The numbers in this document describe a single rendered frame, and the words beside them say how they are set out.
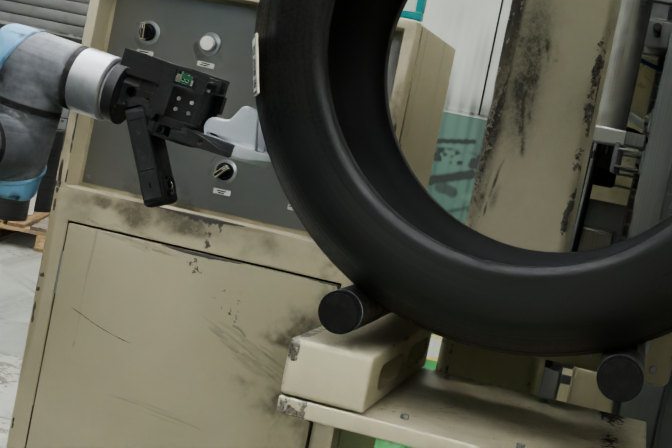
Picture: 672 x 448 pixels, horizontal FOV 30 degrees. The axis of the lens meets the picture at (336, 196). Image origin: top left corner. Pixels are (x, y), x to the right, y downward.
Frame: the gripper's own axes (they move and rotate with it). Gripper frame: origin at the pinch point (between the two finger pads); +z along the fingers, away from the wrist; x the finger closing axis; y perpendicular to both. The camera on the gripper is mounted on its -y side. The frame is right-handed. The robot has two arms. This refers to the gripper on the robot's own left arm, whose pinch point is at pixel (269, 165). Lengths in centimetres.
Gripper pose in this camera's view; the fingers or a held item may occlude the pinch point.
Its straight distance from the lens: 137.9
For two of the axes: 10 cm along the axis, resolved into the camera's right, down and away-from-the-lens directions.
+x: 2.4, 0.0, 9.7
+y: 3.2, -9.5, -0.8
